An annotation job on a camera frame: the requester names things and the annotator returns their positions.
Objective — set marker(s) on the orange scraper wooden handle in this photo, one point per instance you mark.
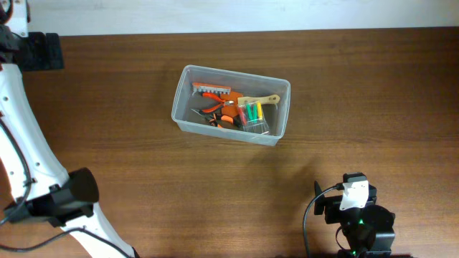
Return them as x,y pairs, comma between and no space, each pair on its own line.
239,98

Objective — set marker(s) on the clear plastic container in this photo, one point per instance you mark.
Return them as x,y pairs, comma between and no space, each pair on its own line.
249,85

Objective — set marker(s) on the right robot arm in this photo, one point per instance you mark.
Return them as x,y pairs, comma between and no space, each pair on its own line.
367,227

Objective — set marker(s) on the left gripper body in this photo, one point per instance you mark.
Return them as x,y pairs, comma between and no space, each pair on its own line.
39,50

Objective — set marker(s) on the small red diagonal cutters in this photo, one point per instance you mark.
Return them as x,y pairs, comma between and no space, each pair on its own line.
219,103

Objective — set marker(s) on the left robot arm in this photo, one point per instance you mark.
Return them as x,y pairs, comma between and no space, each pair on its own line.
41,188

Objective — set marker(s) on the orange black needle-nose pliers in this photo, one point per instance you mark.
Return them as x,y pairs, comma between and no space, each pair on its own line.
214,118

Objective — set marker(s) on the orange bit holder strip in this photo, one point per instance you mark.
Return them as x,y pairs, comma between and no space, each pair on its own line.
215,89

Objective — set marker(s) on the clear case of screwdrivers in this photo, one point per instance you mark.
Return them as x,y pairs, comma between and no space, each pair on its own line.
253,118

